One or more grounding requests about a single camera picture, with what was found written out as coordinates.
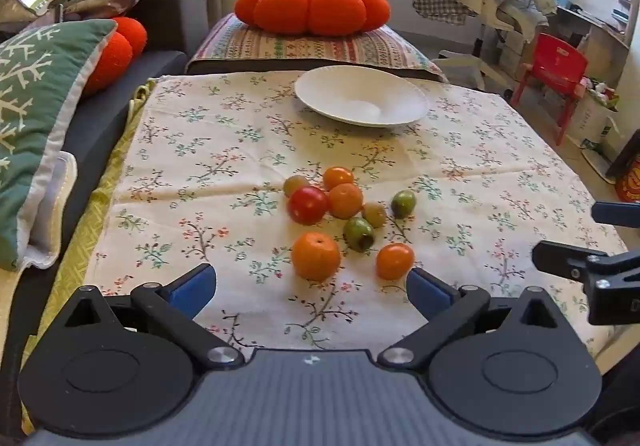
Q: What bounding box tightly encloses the small orange pumpkin cushion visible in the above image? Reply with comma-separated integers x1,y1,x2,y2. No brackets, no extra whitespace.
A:
82,17,148,98

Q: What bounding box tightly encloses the red and yellow tin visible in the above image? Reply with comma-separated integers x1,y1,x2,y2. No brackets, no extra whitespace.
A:
616,166,640,203

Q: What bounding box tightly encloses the light green tomato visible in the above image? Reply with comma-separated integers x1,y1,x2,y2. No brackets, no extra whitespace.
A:
391,190,418,219

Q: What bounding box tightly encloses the white storage box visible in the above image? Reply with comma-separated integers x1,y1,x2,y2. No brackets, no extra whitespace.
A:
575,86,621,148

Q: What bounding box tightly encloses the red tomato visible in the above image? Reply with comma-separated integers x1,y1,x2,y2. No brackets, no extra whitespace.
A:
287,186,330,226

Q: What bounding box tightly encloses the white ribbed plate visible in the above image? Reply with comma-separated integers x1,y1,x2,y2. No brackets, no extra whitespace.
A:
295,66,430,128

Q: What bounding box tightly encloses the yellow-green mat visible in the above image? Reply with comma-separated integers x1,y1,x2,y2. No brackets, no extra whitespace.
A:
20,81,156,432

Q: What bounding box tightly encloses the grey sofa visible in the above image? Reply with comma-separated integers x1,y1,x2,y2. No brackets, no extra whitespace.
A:
0,0,208,437

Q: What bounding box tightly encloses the large orange mandarin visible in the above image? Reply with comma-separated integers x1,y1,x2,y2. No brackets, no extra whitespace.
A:
292,232,342,282

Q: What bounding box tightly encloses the green snowflake pillow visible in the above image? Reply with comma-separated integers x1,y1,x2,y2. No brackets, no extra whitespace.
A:
0,18,118,272

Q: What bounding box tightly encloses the dark board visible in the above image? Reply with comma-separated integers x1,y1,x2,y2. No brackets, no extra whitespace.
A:
604,125,640,183

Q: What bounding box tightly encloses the wooden shelf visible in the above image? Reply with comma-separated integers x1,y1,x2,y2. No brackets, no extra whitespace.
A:
555,0,636,77

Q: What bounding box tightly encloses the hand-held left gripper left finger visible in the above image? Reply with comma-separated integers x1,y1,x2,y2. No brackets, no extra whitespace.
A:
62,262,246,371

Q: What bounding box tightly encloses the floral tablecloth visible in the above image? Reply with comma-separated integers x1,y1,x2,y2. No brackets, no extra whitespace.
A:
92,68,628,352

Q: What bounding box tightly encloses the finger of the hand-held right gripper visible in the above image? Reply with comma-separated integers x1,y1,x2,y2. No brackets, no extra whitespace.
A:
591,200,640,228
531,240,640,326

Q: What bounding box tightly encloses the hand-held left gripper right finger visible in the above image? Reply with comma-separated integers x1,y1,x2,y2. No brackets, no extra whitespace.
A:
377,267,563,371

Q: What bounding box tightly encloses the large orange pumpkin cushion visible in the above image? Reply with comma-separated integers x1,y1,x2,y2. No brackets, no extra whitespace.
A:
235,0,392,37

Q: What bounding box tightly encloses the orange tomato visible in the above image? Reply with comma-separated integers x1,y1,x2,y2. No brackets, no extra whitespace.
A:
328,183,364,220
376,243,416,281
323,166,355,192

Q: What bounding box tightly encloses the striped patterned pillow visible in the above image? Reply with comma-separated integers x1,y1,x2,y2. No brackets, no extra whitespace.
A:
186,12,448,83

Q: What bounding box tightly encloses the brown round fruit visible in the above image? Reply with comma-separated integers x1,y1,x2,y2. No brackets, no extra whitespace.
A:
362,202,388,229
284,175,311,198

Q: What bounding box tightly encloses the red plastic chair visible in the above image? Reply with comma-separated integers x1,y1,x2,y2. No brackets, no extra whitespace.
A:
510,32,590,146

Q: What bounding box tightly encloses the dark green tomato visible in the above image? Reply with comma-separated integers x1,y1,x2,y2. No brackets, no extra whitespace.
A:
343,217,376,253

